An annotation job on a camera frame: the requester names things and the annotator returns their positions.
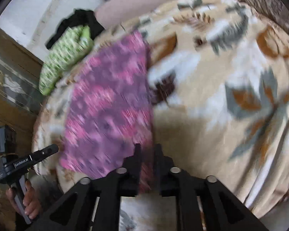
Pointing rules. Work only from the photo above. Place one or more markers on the striped brown floral quilt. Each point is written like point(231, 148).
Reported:
point(269, 4)

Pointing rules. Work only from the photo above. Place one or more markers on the beige leaf-pattern blanket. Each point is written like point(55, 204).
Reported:
point(218, 77)

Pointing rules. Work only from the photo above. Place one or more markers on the black garment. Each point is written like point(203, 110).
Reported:
point(80, 17)

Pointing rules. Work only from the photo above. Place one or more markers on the green white patterned pillow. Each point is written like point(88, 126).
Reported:
point(70, 48)

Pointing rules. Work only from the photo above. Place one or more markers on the wooden glass-panel door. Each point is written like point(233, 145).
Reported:
point(20, 100)

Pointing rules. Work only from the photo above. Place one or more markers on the purple floral long-sleeve shirt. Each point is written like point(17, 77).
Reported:
point(110, 111)

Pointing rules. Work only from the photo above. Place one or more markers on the person left hand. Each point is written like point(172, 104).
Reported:
point(30, 201)

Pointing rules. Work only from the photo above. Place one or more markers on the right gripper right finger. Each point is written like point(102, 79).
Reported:
point(201, 204)

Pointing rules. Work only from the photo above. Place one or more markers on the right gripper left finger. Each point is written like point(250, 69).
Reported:
point(94, 204)

